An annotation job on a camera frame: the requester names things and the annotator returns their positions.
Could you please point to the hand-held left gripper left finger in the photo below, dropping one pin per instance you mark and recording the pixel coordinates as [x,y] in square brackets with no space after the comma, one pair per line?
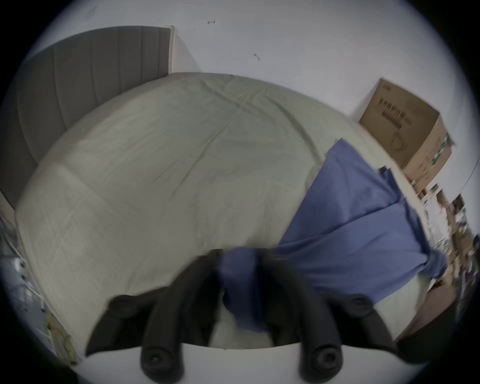
[176,303]

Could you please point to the bed with beige sheet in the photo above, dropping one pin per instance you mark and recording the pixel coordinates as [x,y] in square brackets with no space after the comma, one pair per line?
[168,168]

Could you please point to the brown cardboard carton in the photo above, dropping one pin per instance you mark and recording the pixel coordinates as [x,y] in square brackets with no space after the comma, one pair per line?
[408,127]

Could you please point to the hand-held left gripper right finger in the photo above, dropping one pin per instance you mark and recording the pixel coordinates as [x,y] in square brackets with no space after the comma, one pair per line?
[300,303]

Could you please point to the blue garment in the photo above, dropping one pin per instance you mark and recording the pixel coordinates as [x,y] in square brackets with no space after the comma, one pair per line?
[356,232]

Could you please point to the grey padded headboard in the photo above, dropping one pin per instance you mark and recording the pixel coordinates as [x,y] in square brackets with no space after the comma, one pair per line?
[56,93]

